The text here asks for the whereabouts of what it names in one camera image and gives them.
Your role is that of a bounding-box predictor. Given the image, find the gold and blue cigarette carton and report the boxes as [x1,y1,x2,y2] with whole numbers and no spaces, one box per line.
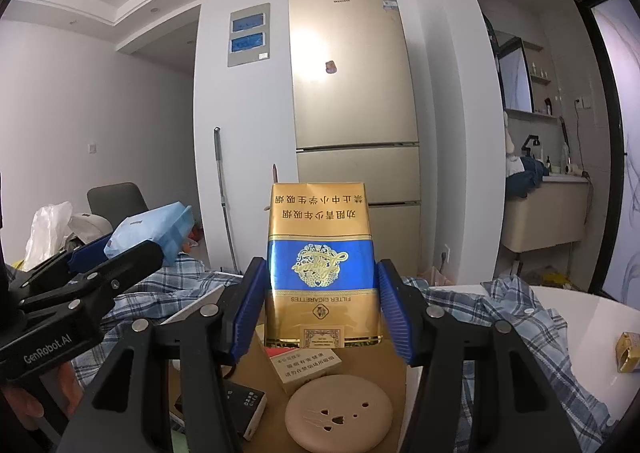
[264,181,385,349]

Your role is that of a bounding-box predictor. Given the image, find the blue plaid cloth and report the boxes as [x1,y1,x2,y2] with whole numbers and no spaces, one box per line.
[70,253,626,453]

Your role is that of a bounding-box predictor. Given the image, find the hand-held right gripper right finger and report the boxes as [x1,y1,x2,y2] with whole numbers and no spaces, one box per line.
[376,259,623,453]

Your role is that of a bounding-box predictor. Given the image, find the white plastic bag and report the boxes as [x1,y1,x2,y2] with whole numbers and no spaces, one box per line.
[24,201,74,272]

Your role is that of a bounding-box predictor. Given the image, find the black box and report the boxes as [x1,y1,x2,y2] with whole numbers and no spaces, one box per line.
[172,380,268,442]

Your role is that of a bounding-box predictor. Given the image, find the white cigarette pack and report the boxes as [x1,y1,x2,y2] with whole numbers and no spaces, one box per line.
[268,347,345,397]

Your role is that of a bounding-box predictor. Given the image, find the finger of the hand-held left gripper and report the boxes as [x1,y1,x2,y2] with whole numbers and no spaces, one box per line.
[20,239,165,329]
[7,232,119,291]

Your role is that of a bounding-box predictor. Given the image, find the grey chair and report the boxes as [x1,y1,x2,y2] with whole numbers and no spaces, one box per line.
[86,182,150,230]

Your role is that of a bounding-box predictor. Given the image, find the beige round disc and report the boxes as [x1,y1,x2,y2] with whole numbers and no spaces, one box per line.
[285,374,395,453]

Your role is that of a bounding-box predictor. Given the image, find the person's left hand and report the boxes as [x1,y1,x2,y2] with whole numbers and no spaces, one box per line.
[0,364,84,433]

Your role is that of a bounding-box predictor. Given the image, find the blue tissue pack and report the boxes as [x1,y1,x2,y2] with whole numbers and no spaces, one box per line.
[104,202,195,267]

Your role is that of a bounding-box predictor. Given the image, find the small gold cigarette pack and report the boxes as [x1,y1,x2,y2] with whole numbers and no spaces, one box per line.
[616,331,640,374]

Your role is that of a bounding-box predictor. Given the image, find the wall mirror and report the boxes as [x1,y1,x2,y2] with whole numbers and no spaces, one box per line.
[497,38,535,114]

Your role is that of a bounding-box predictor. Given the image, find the black-framed glass door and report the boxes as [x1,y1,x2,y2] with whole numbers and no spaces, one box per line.
[575,0,640,310]

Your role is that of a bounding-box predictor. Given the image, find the gold three-door refrigerator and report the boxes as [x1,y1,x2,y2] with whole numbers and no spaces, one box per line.
[287,0,424,277]

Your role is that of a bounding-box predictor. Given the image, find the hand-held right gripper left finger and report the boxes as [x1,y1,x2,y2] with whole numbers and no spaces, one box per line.
[57,257,271,453]

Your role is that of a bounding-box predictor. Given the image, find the small brown cardboard box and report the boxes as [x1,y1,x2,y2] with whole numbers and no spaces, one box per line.
[417,265,457,288]

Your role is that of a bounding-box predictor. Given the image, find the grey wall electrical panel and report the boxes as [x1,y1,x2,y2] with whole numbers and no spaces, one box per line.
[227,3,272,68]

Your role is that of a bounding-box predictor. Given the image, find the white cap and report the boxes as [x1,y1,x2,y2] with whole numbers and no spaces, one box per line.
[67,213,112,245]

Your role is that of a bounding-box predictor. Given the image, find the dark blue clothes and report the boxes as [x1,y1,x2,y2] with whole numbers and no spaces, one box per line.
[505,156,546,199]

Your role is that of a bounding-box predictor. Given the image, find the beige sink cabinet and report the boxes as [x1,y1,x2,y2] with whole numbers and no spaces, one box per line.
[501,175,591,254]

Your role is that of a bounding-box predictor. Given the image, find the grey-handled mop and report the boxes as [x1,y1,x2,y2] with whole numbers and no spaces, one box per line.
[214,126,241,275]

